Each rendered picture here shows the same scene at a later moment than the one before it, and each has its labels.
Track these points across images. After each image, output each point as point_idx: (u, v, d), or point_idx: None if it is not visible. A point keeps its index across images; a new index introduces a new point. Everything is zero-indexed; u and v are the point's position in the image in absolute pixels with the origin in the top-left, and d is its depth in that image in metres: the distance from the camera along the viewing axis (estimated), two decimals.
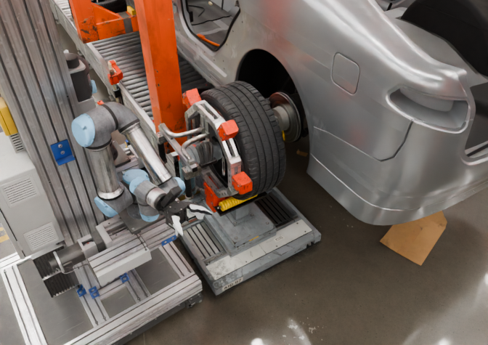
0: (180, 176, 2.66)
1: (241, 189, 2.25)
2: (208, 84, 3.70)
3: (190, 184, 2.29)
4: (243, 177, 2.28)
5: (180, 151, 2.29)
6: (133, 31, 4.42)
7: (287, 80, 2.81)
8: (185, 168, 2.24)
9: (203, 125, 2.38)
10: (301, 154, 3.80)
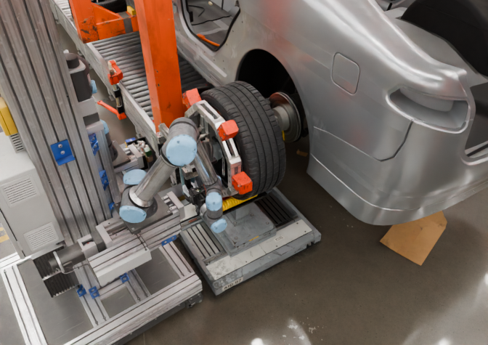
0: (180, 176, 2.66)
1: (241, 189, 2.25)
2: (208, 84, 3.70)
3: (190, 184, 2.29)
4: (243, 177, 2.28)
5: None
6: (133, 31, 4.42)
7: (287, 80, 2.81)
8: (185, 168, 2.24)
9: (203, 125, 2.38)
10: (301, 154, 3.80)
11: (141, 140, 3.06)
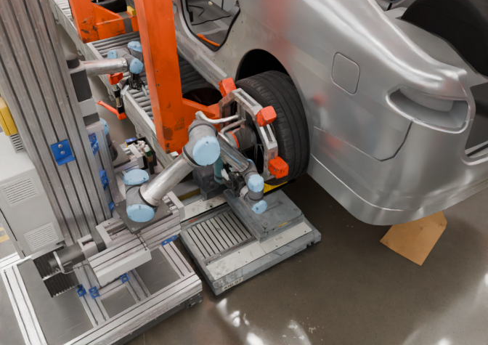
0: (213, 163, 2.75)
1: (278, 173, 2.34)
2: (208, 84, 3.70)
3: (229, 168, 2.38)
4: (279, 161, 2.37)
5: None
6: (133, 31, 4.42)
7: None
8: None
9: (240, 112, 2.47)
10: None
11: (141, 140, 3.06)
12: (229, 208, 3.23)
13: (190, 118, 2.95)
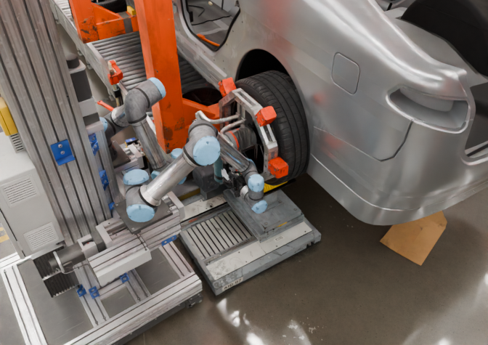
0: (213, 163, 2.75)
1: (278, 173, 2.35)
2: (208, 84, 3.70)
3: (229, 168, 2.39)
4: (279, 161, 2.38)
5: None
6: (133, 31, 4.42)
7: None
8: None
9: (240, 112, 2.47)
10: None
11: None
12: (229, 208, 3.23)
13: (190, 118, 2.95)
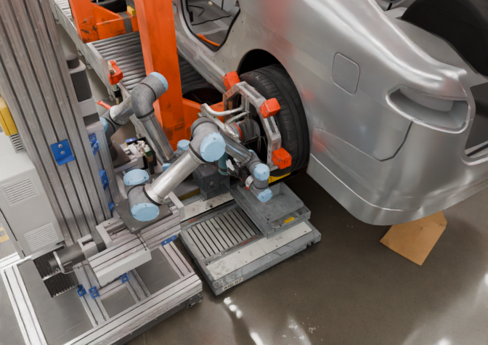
0: None
1: (281, 163, 2.40)
2: (208, 84, 3.70)
3: (233, 159, 2.44)
4: (283, 152, 2.43)
5: (224, 128, 2.44)
6: (133, 31, 4.42)
7: None
8: None
9: (244, 104, 2.53)
10: None
11: (141, 140, 3.06)
12: (229, 208, 3.23)
13: (190, 118, 2.95)
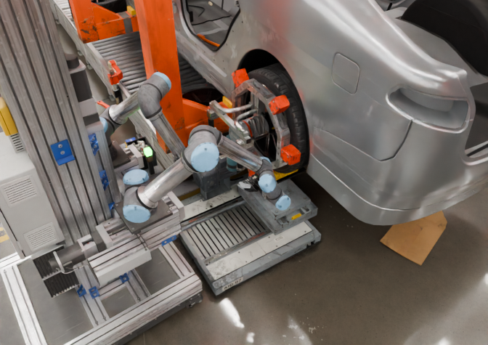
0: None
1: (290, 160, 2.43)
2: (208, 84, 3.70)
3: None
4: (293, 149, 2.46)
5: (233, 125, 2.47)
6: (133, 31, 4.42)
7: None
8: (239, 139, 2.41)
9: (253, 101, 2.55)
10: None
11: (141, 140, 3.06)
12: (229, 208, 3.23)
13: (190, 118, 2.95)
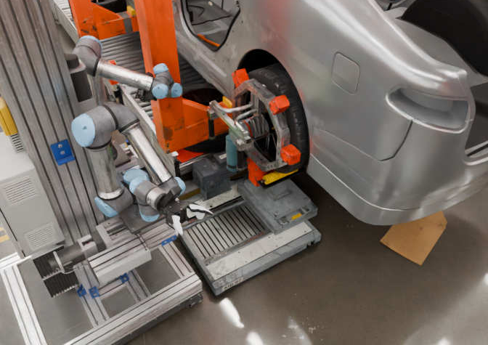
0: (226, 152, 2.83)
1: (290, 160, 2.43)
2: (208, 84, 3.70)
3: (242, 155, 2.47)
4: (293, 149, 2.46)
5: (233, 125, 2.47)
6: (133, 31, 4.42)
7: None
8: (239, 139, 2.41)
9: (253, 101, 2.55)
10: None
11: None
12: (229, 208, 3.23)
13: (190, 118, 2.95)
